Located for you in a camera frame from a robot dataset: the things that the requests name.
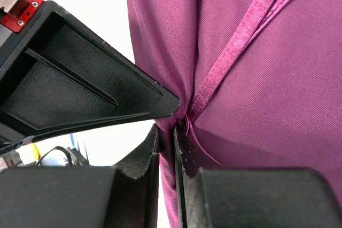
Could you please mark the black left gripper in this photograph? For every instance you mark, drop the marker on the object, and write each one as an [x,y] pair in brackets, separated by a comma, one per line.
[16,18]

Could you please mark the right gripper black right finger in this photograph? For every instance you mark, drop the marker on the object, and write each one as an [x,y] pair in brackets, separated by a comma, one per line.
[211,196]

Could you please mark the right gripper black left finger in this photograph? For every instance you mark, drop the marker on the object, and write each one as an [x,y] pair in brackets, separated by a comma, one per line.
[123,195]

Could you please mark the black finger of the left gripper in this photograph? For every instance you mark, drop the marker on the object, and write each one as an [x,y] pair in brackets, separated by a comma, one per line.
[59,77]

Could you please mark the purple cloth napkin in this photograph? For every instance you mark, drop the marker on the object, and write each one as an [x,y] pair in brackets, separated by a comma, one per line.
[259,81]

